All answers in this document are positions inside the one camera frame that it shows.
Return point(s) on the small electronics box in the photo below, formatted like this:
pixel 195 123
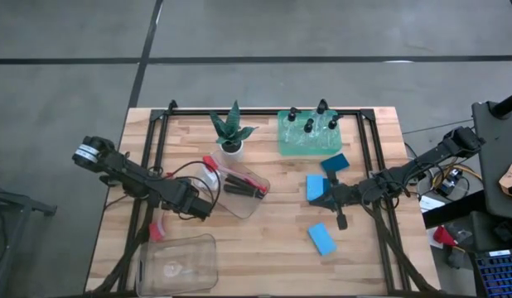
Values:
pixel 448 182

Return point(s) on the clear plastic bin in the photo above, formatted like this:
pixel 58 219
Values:
pixel 177 265
pixel 243 207

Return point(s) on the white paper sheet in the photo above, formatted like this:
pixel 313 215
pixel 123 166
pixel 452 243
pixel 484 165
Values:
pixel 428 203

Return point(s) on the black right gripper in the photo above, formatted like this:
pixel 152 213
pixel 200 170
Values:
pixel 347 194

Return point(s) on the grey metal stand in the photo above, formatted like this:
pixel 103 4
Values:
pixel 15 205

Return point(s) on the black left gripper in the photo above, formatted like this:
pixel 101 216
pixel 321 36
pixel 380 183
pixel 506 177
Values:
pixel 189 203

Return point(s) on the dark grey cart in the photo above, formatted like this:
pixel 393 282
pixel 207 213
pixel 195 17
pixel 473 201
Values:
pixel 500 145

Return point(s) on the green translucent tray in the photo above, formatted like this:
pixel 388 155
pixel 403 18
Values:
pixel 289 147

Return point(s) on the dark blue sponge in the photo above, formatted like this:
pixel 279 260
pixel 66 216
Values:
pixel 334 163

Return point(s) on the clear soap dispenser bottle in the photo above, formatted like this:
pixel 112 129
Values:
pixel 333 123
pixel 321 108
pixel 308 125
pixel 292 116

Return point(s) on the red plastic object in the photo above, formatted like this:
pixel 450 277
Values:
pixel 442 236

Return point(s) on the snake plant in white pot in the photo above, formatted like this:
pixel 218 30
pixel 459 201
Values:
pixel 231 155

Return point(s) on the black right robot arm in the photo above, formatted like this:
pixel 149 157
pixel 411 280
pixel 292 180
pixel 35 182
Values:
pixel 426 163

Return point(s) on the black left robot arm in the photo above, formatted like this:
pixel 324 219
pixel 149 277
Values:
pixel 127 174

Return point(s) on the light blue sponge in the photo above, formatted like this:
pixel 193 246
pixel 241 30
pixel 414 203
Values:
pixel 315 186
pixel 322 240

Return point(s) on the black aluminium rig frame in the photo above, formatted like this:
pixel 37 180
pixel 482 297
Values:
pixel 260 111

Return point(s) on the red dish brush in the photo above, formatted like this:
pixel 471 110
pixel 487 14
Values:
pixel 210 162
pixel 156 232

